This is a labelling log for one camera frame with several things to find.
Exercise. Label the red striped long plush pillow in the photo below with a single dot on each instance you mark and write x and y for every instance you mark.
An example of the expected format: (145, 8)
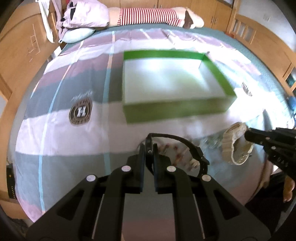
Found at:
(177, 17)

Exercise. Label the wooden headboard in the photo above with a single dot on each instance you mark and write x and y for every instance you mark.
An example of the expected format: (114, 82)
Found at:
(24, 49)

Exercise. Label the light blue pillow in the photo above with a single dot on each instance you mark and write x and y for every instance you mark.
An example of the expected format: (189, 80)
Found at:
(76, 35)

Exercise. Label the striped plaid bed sheet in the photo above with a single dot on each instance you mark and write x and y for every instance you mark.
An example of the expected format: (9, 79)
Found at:
(74, 135)

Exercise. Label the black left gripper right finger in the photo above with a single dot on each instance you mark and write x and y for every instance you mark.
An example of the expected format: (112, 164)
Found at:
(169, 179)

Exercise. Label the pink jacket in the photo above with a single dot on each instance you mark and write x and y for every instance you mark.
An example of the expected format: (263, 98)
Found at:
(81, 14)

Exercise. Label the person's right hand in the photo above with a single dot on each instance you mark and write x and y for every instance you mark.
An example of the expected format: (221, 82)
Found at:
(289, 186)

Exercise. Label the black wrist watch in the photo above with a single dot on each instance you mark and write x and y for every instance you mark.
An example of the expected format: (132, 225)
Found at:
(180, 151)

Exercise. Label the green cardboard box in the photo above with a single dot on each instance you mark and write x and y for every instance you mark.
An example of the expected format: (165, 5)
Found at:
(165, 84)

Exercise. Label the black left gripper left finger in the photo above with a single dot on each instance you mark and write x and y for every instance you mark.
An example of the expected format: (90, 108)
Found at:
(126, 179)

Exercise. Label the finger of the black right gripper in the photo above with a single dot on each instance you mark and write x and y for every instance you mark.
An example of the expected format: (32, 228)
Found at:
(259, 137)

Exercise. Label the white cloth on headboard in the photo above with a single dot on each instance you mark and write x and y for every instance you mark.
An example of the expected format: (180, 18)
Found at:
(44, 10)

